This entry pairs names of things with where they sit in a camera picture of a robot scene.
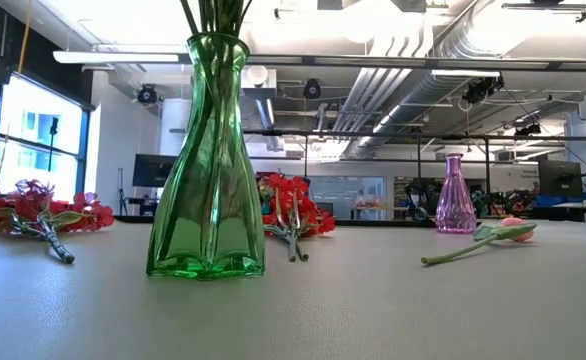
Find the black ceiling track light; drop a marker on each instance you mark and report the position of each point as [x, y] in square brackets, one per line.
[543, 6]

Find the purple glass vase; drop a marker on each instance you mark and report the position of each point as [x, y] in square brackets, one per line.
[455, 210]

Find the green glass vase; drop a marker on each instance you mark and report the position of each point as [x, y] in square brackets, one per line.
[208, 225]

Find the red blossom flower bunch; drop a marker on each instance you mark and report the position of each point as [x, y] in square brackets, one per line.
[293, 200]

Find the thin black tripod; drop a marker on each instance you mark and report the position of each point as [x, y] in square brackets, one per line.
[121, 200]

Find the white ceiling pipe bundle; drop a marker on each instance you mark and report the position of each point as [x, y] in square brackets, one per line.
[373, 85]

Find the long overhead light bar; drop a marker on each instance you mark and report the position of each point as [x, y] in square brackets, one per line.
[98, 56]

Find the black ceiling camera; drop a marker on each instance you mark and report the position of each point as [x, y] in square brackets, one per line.
[312, 90]
[147, 95]

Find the red blossom spray grey stem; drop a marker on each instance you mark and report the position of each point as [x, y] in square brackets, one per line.
[28, 205]

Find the black pole with box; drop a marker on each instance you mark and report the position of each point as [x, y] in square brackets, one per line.
[53, 125]

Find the dark computer monitor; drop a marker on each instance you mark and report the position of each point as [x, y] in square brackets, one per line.
[148, 170]
[560, 177]

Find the black ceiling spotlight cluster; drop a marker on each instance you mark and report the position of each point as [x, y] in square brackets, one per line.
[480, 90]

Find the white round column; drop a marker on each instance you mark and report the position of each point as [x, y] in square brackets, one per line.
[173, 125]

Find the white ceiling unit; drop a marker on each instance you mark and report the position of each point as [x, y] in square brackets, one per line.
[260, 82]

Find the glass partition panel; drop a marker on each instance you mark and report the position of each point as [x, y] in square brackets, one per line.
[353, 195]

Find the blue storage bins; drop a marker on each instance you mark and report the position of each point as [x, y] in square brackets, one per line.
[553, 200]

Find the large bright window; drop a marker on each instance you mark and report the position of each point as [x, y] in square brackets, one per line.
[33, 130]

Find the silver spiral air duct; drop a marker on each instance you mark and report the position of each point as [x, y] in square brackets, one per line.
[438, 85]

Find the black neighbouring station frame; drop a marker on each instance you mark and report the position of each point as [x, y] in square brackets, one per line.
[487, 175]

